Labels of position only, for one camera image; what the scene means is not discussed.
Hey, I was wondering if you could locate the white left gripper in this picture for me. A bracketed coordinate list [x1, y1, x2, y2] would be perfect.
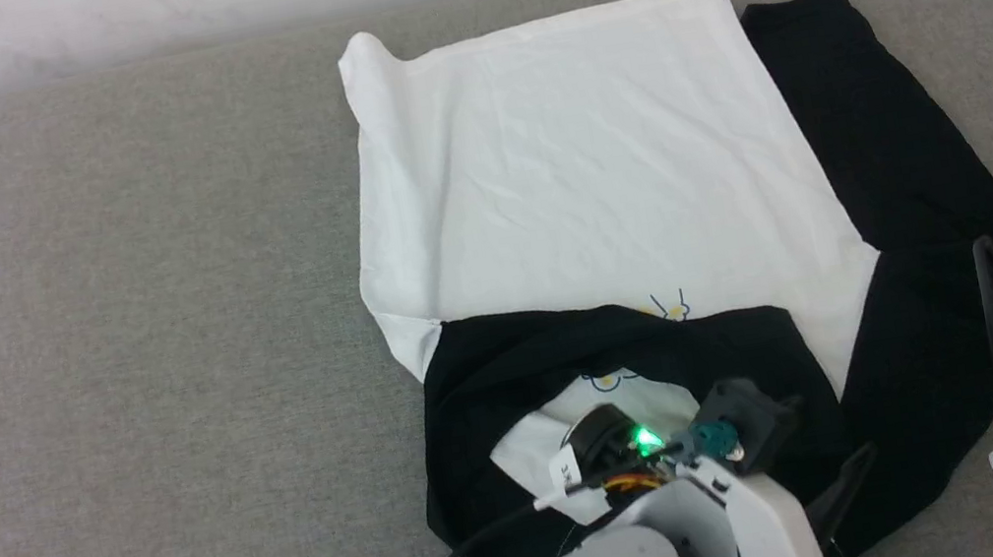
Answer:
[563, 365, 896, 557]

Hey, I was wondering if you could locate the black and white shirt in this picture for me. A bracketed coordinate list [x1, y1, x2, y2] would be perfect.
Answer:
[318, 0, 993, 557]

